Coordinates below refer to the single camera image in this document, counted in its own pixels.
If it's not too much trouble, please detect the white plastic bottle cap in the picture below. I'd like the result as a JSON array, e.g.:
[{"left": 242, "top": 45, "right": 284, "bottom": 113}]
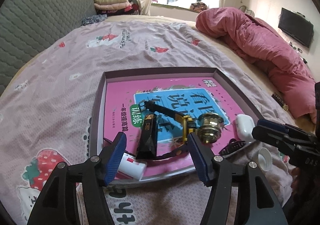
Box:
[{"left": 252, "top": 148, "right": 273, "bottom": 172}]

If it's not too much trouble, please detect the red black lighter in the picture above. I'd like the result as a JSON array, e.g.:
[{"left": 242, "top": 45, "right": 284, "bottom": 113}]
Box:
[{"left": 136, "top": 113, "right": 158, "bottom": 160}]

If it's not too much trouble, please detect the white small tube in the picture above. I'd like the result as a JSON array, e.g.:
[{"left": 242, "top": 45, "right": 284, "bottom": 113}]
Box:
[{"left": 118, "top": 153, "right": 147, "bottom": 180}]

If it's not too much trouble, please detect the person's right hand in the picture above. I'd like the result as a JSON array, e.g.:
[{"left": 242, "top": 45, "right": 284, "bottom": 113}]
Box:
[{"left": 291, "top": 167, "right": 319, "bottom": 205}]

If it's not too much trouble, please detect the black gold label box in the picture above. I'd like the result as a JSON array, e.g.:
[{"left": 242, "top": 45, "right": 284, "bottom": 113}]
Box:
[{"left": 271, "top": 92, "right": 289, "bottom": 112}]

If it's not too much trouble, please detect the white earbuds case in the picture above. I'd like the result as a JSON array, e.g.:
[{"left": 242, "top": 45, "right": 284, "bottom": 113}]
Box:
[{"left": 234, "top": 114, "right": 255, "bottom": 142}]

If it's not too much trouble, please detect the brass door knob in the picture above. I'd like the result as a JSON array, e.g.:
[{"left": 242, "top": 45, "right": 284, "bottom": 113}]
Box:
[{"left": 197, "top": 112, "right": 225, "bottom": 144}]

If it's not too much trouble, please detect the pink and blue book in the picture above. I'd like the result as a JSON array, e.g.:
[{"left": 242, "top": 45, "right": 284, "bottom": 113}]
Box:
[{"left": 103, "top": 77, "right": 243, "bottom": 183}]

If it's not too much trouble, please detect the dark cardboard box tray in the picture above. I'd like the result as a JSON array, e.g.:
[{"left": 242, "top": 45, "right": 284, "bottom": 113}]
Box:
[{"left": 88, "top": 67, "right": 262, "bottom": 188}]

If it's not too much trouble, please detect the pink crumpled quilt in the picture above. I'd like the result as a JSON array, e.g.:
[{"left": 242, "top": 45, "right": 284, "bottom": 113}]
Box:
[{"left": 196, "top": 7, "right": 317, "bottom": 123}]

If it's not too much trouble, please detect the pink printed bed sheet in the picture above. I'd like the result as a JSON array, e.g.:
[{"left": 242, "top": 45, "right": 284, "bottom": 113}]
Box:
[{"left": 1, "top": 20, "right": 294, "bottom": 224}]

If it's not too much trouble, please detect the dark patterned cloth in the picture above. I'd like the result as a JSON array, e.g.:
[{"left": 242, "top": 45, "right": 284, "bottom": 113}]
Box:
[{"left": 81, "top": 14, "right": 107, "bottom": 26}]

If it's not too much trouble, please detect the folded clothes pile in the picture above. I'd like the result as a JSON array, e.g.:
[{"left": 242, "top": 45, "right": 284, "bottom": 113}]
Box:
[{"left": 94, "top": 0, "right": 140, "bottom": 17}]

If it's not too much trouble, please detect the grey quilted headboard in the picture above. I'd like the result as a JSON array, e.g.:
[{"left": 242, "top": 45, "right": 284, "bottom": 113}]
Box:
[{"left": 1, "top": 0, "right": 95, "bottom": 91}]

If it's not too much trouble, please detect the wall mounted television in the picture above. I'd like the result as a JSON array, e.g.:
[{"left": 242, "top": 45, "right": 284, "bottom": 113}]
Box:
[{"left": 278, "top": 8, "right": 314, "bottom": 48}]

